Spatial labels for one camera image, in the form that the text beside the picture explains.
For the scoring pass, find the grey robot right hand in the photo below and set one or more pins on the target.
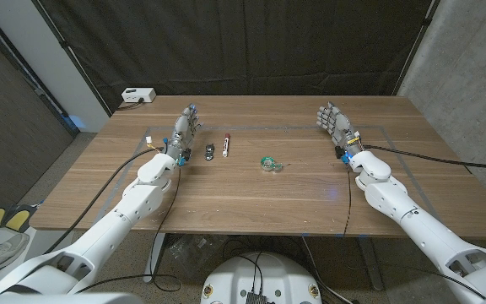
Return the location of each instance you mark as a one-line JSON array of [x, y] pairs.
[[340, 126]]

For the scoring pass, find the grey tape outline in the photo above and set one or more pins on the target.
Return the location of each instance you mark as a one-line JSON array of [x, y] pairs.
[[268, 127]]

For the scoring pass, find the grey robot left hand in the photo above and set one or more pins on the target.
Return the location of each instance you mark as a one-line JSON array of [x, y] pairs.
[[181, 135]]

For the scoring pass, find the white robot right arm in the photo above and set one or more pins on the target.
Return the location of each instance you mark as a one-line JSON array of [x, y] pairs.
[[395, 198]]

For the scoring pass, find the grey table leg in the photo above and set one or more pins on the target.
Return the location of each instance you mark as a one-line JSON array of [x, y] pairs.
[[369, 262]]

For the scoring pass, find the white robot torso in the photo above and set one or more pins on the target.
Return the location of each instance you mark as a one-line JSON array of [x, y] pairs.
[[234, 278]]

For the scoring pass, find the white power outlet box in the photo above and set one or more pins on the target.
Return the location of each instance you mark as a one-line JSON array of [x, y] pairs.
[[138, 95]]

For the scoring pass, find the clear plastic bag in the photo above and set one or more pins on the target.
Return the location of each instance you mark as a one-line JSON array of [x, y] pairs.
[[192, 253]]

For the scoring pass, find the clear tape roll green dispenser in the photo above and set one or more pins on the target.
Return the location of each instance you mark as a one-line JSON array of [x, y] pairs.
[[273, 168]]

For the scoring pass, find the black backdrop pole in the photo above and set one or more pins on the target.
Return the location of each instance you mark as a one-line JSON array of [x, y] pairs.
[[71, 55], [426, 21]]

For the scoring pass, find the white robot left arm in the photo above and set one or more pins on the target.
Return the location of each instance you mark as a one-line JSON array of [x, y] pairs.
[[142, 202]]

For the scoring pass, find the black curtain backdrop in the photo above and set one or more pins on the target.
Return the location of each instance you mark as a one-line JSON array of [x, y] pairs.
[[243, 42]]

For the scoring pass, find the black wall rail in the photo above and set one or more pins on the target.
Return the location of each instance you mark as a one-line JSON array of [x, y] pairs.
[[40, 91]]

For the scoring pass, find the white marker red cap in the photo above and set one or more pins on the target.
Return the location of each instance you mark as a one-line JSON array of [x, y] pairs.
[[225, 147]]

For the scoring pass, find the white table leg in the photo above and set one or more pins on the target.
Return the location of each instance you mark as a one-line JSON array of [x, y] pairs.
[[154, 257]]

